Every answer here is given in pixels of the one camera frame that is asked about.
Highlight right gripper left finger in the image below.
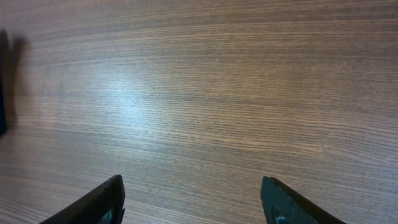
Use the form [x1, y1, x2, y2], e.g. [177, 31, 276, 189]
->
[40, 175, 125, 224]

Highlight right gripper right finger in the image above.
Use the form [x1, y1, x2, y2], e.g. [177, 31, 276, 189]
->
[261, 176, 345, 224]

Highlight black shorts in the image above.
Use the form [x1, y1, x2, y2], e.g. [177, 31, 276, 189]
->
[0, 30, 8, 136]

